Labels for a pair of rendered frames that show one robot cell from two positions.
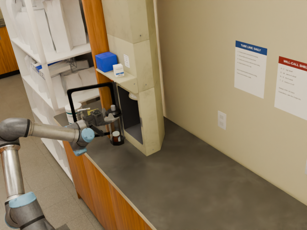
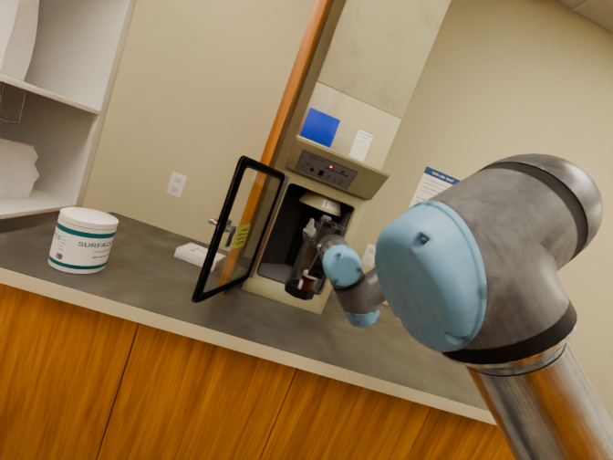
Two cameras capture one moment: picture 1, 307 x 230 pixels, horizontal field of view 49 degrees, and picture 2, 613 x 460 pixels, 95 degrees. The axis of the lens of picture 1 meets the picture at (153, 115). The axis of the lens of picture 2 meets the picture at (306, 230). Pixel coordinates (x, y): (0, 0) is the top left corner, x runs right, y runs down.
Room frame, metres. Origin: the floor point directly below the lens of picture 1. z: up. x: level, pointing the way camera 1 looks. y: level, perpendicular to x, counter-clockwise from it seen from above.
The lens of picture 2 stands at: (1.59, 1.09, 1.37)
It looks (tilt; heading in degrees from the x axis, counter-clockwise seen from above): 8 degrees down; 293
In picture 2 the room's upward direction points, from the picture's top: 21 degrees clockwise
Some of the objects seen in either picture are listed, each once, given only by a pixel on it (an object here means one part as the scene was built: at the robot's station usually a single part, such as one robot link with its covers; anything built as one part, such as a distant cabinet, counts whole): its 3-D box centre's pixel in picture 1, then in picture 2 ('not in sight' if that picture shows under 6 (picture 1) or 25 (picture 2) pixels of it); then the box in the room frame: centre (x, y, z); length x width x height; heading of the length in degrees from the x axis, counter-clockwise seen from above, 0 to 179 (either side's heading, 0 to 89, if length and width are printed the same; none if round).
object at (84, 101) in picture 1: (94, 112); (244, 229); (2.07, 0.40, 1.19); 0.30 x 0.01 x 0.40; 100
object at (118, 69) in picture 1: (118, 70); (358, 152); (1.90, 0.18, 1.54); 0.05 x 0.05 x 0.06; 17
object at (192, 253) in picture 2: not in sight; (201, 256); (2.35, 0.21, 0.96); 0.16 x 0.12 x 0.04; 22
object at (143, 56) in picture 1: (143, 91); (315, 203); (2.04, 0.05, 1.33); 0.32 x 0.25 x 0.77; 31
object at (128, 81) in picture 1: (116, 80); (336, 170); (1.94, 0.20, 1.46); 0.32 x 0.11 x 0.10; 31
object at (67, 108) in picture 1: (75, 113); (84, 239); (2.40, 0.62, 1.02); 0.13 x 0.13 x 0.15
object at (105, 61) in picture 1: (106, 61); (318, 130); (2.03, 0.26, 1.56); 0.10 x 0.10 x 0.09; 31
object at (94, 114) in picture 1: (93, 120); (329, 239); (1.82, 0.37, 1.26); 0.12 x 0.08 x 0.09; 121
